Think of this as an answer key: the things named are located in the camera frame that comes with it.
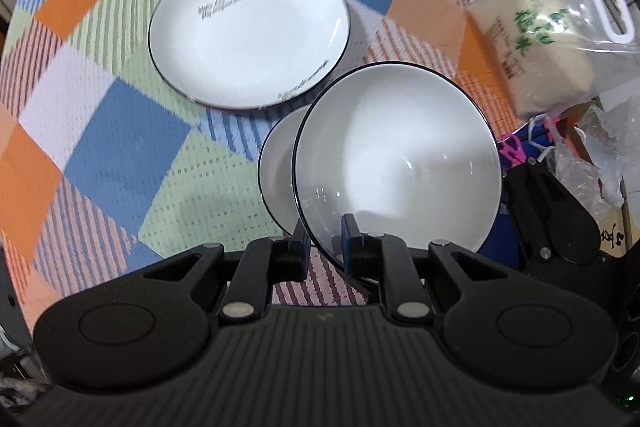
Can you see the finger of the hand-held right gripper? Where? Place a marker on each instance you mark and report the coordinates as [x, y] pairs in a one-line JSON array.
[[532, 192]]

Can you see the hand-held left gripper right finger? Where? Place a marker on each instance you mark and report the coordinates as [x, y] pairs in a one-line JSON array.
[[348, 248]]

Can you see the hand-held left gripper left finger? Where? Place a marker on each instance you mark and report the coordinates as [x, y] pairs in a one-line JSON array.
[[300, 253]]

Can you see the white bowl with dark rim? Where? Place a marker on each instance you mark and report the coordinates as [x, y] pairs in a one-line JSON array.
[[277, 177], [400, 157]]

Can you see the blue box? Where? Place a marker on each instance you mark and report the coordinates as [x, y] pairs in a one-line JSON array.
[[500, 237]]

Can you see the crumpled clear plastic bag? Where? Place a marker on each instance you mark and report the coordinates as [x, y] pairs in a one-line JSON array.
[[585, 167]]

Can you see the clear bag of rice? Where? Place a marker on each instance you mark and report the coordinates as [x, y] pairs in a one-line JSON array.
[[545, 32]]

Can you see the white plate with sun print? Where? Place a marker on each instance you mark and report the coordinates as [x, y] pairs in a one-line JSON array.
[[250, 42]]

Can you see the checked colourful tablecloth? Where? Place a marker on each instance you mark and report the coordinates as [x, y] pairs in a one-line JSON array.
[[100, 157]]

